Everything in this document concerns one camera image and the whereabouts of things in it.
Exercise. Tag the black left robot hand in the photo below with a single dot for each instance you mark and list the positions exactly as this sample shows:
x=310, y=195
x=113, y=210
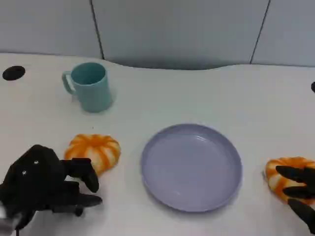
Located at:
x=37, y=177

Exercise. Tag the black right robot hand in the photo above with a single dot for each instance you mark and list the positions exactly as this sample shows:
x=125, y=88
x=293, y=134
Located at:
x=301, y=177

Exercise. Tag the orange white toy bread roll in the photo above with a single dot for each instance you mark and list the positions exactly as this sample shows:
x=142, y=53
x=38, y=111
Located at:
x=278, y=177
x=96, y=147

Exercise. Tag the black table grommet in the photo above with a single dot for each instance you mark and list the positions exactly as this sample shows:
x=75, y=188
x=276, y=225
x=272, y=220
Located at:
x=313, y=87
x=13, y=72

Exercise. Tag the pale green mug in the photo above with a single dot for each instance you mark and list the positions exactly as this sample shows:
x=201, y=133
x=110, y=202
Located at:
x=92, y=93

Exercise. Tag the lilac plate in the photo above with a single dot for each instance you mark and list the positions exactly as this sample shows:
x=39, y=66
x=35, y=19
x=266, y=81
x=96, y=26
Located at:
x=192, y=169

